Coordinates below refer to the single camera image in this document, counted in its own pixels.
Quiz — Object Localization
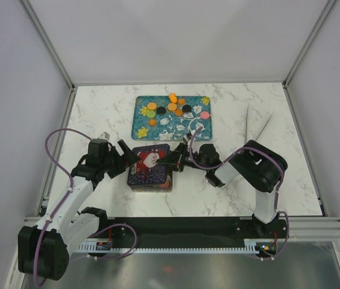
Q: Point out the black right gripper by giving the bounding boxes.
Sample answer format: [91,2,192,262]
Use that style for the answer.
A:
[156,143,209,173]

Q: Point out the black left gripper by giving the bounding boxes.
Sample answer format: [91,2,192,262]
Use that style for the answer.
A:
[101,140,140,179]

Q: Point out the gold tin lid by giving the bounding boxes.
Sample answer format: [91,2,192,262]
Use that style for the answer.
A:
[127,144,170,184]

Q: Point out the pink cookie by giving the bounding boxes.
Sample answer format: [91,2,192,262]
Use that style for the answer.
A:
[161,177,171,188]
[200,111,210,119]

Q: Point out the square cookie tin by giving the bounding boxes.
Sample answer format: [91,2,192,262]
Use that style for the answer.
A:
[127,169,173,193]

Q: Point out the metal tongs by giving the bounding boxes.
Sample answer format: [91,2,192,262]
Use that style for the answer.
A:
[244,105,274,143]

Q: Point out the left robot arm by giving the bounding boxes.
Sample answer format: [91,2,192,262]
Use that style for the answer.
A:
[17,138,140,282]

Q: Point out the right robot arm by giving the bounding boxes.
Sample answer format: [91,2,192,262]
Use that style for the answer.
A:
[157,140,288,238]

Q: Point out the orange flower cookie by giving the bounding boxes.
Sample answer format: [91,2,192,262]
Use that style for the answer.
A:
[148,119,157,126]

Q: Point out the teal floral tray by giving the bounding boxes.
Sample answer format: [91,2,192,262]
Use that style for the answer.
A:
[131,96,213,141]

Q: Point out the green cookie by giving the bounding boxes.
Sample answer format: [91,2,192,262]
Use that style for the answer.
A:
[146,110,156,119]

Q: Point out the black sandwich cookie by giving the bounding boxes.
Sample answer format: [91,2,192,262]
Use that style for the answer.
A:
[156,107,166,115]
[182,105,192,113]

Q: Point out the orange round cookie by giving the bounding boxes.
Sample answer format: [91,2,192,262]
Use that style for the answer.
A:
[147,102,157,110]
[168,103,177,111]

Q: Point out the orange fish cookie on tray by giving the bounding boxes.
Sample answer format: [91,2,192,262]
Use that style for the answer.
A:
[169,93,177,103]

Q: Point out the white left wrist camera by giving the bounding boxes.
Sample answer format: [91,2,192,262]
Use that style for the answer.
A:
[98,131,110,141]

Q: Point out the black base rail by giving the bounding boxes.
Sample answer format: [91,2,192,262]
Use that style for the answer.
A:
[99,217,288,249]

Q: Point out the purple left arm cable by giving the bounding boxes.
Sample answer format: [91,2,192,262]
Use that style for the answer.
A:
[33,128,92,287]

